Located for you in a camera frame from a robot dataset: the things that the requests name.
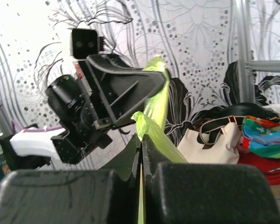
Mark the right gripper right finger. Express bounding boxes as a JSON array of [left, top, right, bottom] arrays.
[[142, 135, 280, 224]]

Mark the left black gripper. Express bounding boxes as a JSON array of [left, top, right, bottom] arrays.
[[45, 54, 166, 149]]

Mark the green trash bag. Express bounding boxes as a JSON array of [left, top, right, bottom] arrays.
[[114, 55, 189, 224]]

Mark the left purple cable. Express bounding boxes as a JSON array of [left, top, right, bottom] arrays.
[[11, 119, 63, 133]]

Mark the cream canvas tote bag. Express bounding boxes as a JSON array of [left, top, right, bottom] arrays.
[[177, 116, 242, 165]]

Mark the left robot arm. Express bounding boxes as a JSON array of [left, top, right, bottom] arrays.
[[0, 54, 170, 170]]

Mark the colorful silk scarf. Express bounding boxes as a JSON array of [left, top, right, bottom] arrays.
[[242, 116, 280, 159]]

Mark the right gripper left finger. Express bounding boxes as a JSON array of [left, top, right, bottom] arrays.
[[0, 135, 140, 224]]

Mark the red cloth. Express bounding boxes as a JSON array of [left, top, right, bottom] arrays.
[[238, 152, 280, 185]]

